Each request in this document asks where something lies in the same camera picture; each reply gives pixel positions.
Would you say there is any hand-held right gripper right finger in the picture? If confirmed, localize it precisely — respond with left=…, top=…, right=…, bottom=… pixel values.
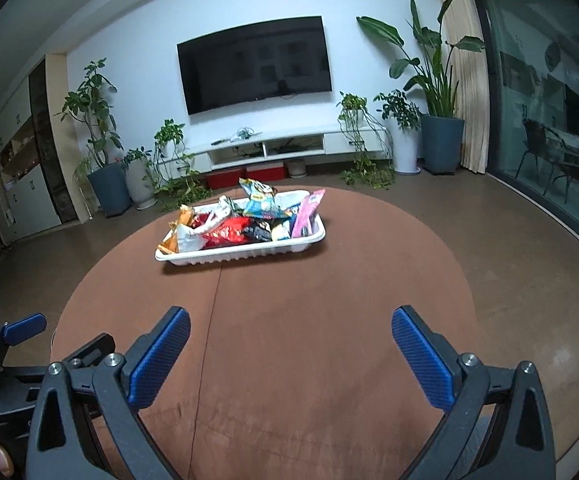
left=391, top=305, right=555, bottom=480

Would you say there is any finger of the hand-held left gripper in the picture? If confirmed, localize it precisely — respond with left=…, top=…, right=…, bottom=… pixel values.
left=50, top=332, right=117, bottom=376
left=0, top=312, right=48, bottom=356

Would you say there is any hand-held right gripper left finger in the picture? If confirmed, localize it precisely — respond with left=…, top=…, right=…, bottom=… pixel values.
left=24, top=305, right=193, bottom=480

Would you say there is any long white red snack packet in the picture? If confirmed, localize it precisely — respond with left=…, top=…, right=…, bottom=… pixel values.
left=174, top=222, right=210, bottom=253

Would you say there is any white plastic tray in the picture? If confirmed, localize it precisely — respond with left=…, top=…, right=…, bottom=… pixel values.
left=154, top=189, right=329, bottom=267

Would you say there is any bright red snack packet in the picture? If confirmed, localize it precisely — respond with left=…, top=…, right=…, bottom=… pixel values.
left=202, top=217, right=250, bottom=248

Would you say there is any orange snack packet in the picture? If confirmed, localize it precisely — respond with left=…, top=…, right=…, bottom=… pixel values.
left=157, top=204, right=198, bottom=256

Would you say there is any black snack packet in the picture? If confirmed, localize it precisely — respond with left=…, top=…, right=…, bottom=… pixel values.
left=242, top=220, right=275, bottom=243

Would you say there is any blue white snack packet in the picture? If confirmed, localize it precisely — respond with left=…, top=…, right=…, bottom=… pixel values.
left=270, top=217, right=295, bottom=242

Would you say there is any long pink snack packet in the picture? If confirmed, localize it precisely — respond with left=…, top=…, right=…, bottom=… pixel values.
left=291, top=188, right=326, bottom=239

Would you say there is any teal snack packet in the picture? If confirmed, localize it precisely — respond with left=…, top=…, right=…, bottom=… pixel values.
left=238, top=177, right=293, bottom=220

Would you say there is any tall tree in blue pot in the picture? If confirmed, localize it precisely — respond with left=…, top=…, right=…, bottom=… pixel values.
left=56, top=58, right=133, bottom=218

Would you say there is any plant in ribbed white pot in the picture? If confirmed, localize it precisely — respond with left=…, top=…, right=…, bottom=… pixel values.
left=122, top=147, right=158, bottom=211

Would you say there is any red storage box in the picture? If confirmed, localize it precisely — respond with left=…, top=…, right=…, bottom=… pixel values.
left=206, top=170, right=246, bottom=191
left=246, top=162, right=286, bottom=182

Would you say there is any bushy plant in white pot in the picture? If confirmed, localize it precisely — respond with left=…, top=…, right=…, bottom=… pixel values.
left=374, top=90, right=423, bottom=176

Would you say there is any large-leaf plant in blue pot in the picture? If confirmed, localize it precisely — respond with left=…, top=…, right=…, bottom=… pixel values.
left=357, top=0, right=486, bottom=176

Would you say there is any trailing pothos plant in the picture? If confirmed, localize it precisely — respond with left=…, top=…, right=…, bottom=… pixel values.
left=152, top=119, right=215, bottom=213

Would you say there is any white television cabinet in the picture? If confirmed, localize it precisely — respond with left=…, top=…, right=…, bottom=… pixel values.
left=162, top=127, right=395, bottom=171

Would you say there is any black outdoor chair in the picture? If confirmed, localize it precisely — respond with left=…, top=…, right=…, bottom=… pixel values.
left=552, top=142, right=579, bottom=206
left=514, top=120, right=563, bottom=196

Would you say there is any trailing plant on cabinet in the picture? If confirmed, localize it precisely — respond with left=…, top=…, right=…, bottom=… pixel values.
left=336, top=91, right=395, bottom=191

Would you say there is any beige curtain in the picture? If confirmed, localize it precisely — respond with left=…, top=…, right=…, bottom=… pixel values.
left=432, top=0, right=490, bottom=173

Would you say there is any glass sliding door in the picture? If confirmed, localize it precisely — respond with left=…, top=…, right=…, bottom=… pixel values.
left=467, top=0, right=579, bottom=271

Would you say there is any white wall cabinet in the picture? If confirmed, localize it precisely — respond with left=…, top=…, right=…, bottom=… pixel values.
left=0, top=55, right=80, bottom=246

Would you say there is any wall-mounted black television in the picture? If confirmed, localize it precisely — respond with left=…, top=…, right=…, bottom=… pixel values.
left=176, top=16, right=333, bottom=116

